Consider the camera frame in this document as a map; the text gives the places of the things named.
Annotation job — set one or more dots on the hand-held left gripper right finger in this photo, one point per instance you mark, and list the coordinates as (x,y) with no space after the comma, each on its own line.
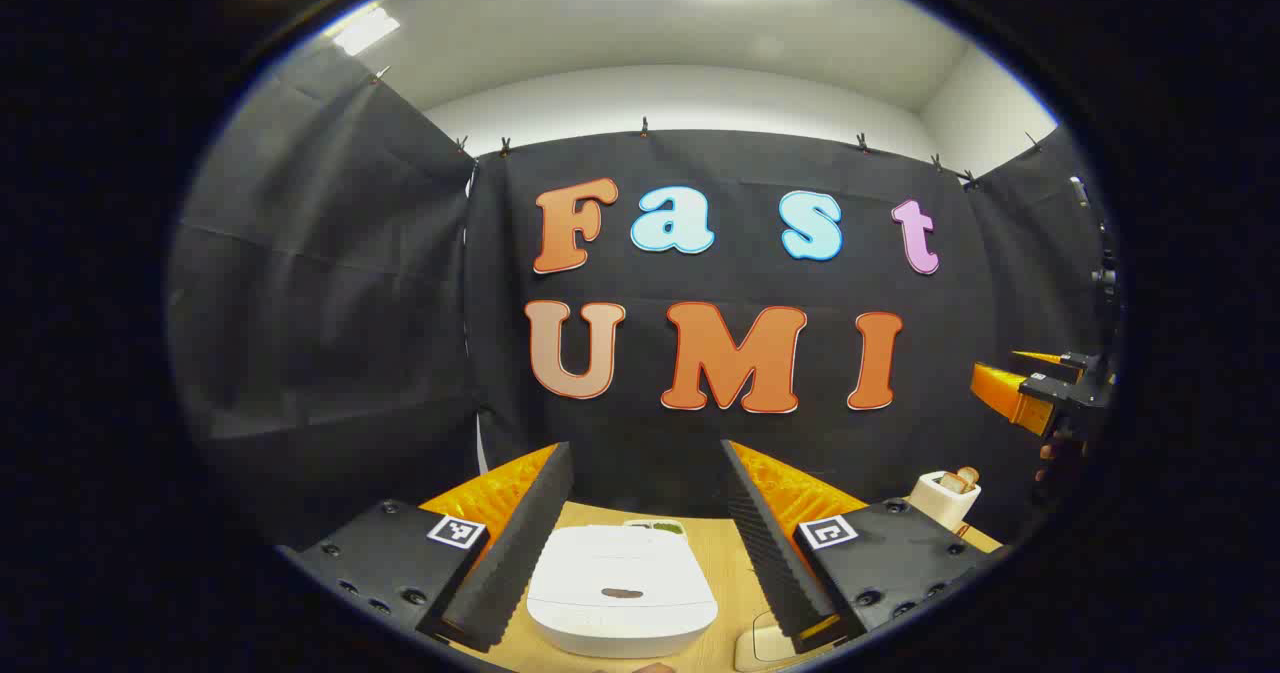
(770,543)

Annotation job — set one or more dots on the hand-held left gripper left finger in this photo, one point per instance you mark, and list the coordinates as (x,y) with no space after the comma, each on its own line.
(520,543)

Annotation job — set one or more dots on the ceiling light panel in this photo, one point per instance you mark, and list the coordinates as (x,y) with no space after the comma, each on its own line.
(365,31)

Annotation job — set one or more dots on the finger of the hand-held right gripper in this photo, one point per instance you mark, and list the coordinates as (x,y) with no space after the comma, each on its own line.
(1005,393)
(1040,357)

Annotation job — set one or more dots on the white rice cooker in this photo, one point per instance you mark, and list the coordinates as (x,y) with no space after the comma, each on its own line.
(620,573)

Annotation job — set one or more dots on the small white divided seasoning tray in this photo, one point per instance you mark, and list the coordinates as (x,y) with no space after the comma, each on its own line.
(655,527)

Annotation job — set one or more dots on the white toaster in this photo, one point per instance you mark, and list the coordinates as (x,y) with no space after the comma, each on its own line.
(940,508)

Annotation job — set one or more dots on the toast bread slice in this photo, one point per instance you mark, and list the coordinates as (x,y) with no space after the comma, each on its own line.
(952,484)
(969,476)

